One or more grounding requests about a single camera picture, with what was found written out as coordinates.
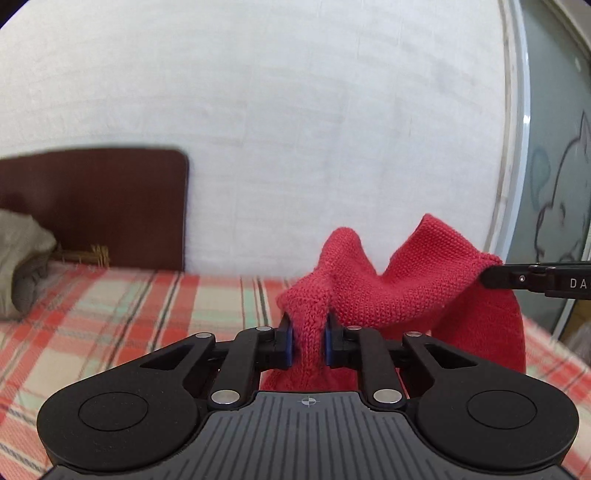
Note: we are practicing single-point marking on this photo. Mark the brown padded headboard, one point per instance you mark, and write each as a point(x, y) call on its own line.
point(115, 207)

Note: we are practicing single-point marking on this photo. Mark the red knitted sweater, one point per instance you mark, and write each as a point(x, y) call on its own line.
point(415, 277)

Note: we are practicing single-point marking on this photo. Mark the grey cloth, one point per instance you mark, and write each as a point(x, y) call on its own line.
point(23, 258)

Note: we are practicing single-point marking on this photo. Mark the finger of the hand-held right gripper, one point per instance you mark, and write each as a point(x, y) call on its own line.
point(512, 278)

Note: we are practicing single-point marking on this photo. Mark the white door frame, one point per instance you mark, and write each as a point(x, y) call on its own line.
point(501, 161)

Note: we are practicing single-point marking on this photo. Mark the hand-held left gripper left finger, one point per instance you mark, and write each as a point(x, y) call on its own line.
point(287, 344)

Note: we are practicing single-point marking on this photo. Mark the frosted glass door cartoon cat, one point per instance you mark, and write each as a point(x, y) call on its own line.
point(554, 138)

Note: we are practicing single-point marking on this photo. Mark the plaid bed blanket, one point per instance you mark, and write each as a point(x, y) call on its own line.
point(138, 314)

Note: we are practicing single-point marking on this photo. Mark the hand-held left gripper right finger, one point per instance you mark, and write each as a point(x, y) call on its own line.
point(328, 344)

